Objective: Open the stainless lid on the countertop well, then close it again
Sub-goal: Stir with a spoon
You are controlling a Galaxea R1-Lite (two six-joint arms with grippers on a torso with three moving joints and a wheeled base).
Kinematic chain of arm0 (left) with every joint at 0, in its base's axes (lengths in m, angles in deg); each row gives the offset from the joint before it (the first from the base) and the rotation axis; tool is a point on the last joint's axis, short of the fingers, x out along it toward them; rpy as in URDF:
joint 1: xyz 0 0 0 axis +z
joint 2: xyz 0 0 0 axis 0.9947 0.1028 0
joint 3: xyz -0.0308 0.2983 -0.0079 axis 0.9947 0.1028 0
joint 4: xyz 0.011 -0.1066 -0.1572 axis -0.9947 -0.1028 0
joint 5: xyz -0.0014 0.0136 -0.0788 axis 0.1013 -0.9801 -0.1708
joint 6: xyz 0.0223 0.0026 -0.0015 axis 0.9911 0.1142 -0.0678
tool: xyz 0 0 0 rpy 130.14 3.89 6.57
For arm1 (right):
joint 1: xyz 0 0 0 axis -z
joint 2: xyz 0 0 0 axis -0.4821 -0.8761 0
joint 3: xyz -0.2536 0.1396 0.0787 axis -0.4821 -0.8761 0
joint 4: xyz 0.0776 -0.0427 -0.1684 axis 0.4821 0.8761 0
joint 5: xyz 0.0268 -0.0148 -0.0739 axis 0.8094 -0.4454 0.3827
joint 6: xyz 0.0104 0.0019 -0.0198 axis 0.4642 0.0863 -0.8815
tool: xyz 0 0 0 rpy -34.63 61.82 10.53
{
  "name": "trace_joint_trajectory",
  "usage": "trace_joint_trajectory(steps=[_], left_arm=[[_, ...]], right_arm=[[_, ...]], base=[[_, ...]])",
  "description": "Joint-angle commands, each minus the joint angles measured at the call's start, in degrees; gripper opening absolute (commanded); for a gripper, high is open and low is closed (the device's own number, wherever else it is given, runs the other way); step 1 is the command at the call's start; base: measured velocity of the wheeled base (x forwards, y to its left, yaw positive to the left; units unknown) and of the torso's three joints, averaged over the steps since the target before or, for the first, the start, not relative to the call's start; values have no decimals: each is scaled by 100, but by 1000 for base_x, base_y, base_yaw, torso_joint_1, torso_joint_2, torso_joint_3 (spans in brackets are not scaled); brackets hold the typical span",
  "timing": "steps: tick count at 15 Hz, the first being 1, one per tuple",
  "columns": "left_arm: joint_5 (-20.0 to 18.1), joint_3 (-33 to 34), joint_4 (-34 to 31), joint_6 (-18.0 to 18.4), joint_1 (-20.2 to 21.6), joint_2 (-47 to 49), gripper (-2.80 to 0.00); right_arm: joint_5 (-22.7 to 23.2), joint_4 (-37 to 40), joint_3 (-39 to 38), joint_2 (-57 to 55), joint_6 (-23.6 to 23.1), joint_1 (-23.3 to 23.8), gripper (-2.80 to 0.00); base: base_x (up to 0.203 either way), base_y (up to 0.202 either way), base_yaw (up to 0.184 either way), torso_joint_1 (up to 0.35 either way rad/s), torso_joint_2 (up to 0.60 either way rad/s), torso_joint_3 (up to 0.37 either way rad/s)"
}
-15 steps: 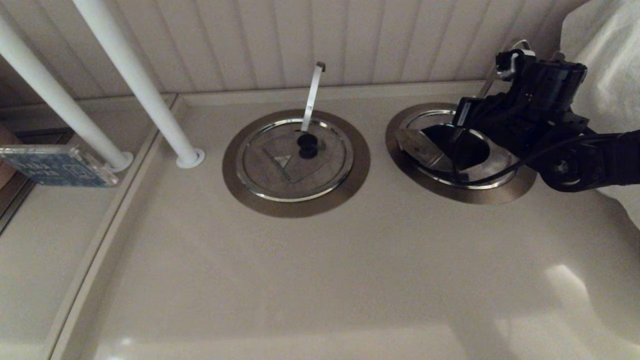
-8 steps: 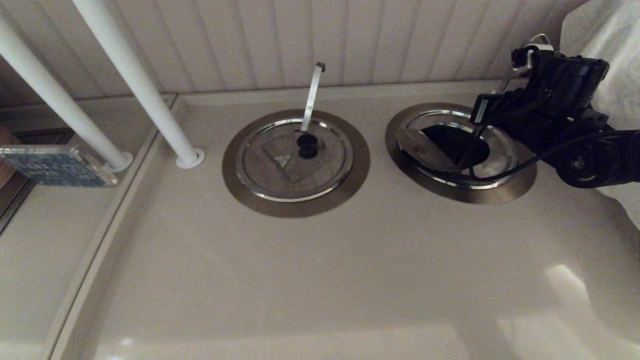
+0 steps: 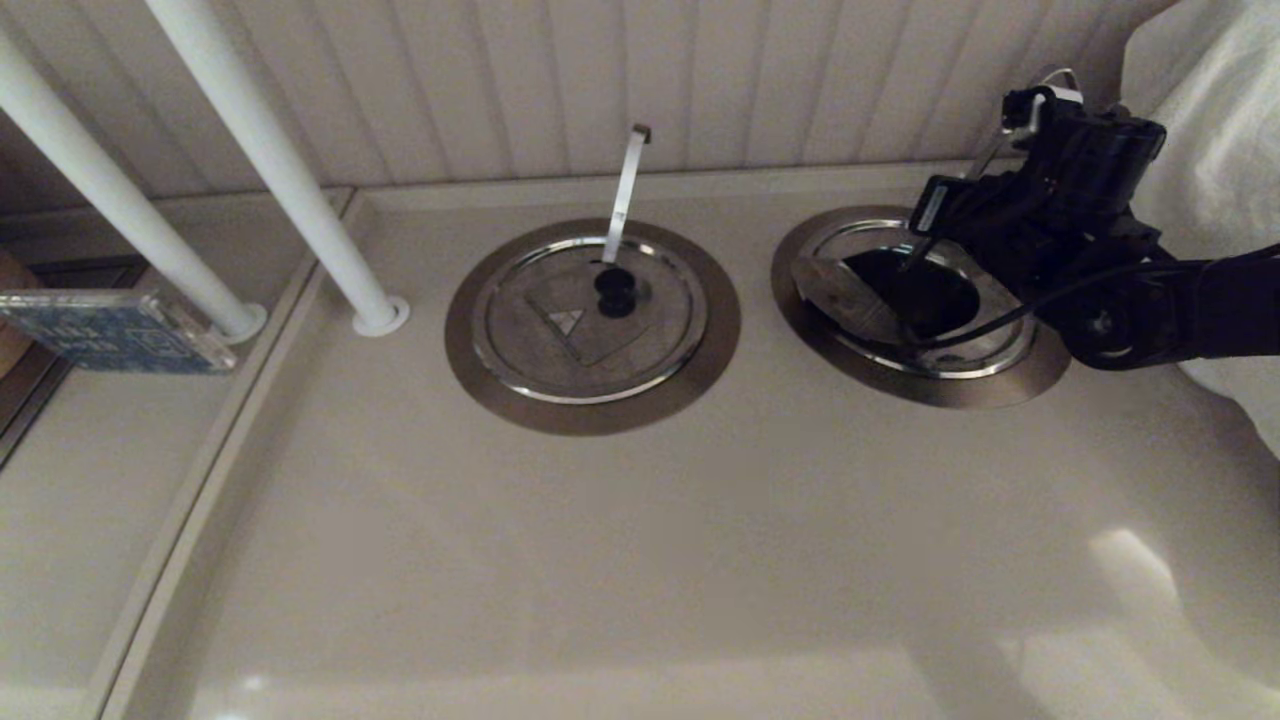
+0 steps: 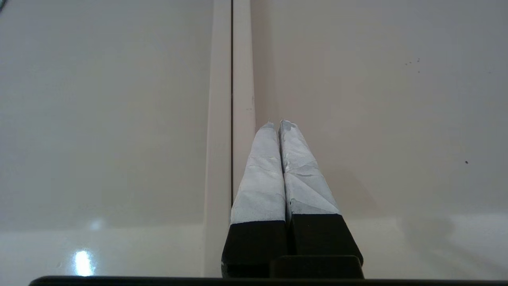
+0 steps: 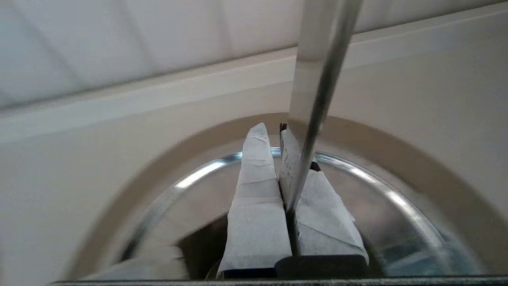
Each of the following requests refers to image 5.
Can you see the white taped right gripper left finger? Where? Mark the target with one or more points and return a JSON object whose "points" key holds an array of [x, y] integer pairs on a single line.
{"points": [[258, 222]]}

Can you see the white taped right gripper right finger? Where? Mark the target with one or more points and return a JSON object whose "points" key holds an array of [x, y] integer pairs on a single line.
{"points": [[325, 222]]}

